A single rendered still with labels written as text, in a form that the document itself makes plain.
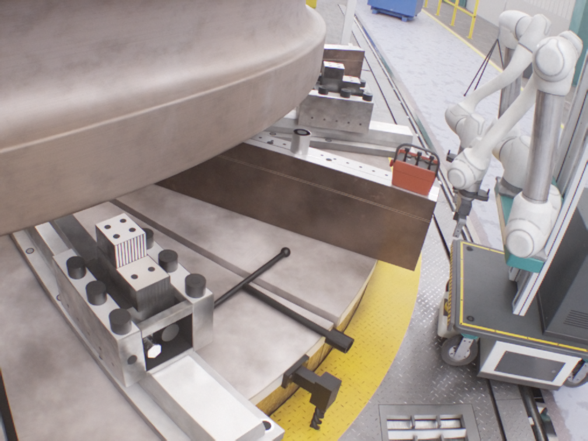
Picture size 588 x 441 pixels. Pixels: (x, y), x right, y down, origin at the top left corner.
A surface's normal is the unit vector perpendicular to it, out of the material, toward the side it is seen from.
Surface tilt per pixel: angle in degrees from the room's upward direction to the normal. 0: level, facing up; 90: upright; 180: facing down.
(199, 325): 90
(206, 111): 90
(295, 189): 90
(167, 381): 0
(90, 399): 0
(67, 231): 0
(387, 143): 90
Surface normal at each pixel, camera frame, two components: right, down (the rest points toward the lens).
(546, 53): -0.62, 0.26
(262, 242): 0.14, -0.84
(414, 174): -0.36, 0.55
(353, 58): 0.40, 0.54
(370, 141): 0.03, 0.54
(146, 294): 0.72, 0.45
